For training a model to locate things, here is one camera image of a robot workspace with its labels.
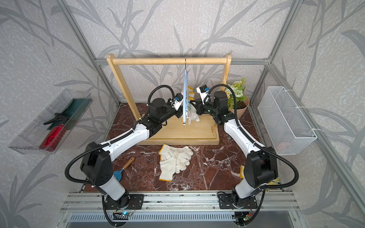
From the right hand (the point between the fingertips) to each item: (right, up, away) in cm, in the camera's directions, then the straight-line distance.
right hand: (191, 100), depth 78 cm
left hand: (-2, 0, -2) cm, 3 cm away
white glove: (-13, -39, +6) cm, 42 cm away
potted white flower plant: (+31, +2, +6) cm, 32 cm away
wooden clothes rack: (+9, -21, +23) cm, 32 cm away
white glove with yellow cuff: (-4, -33, +11) cm, 35 cm away
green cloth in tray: (-60, -6, -7) cm, 61 cm away
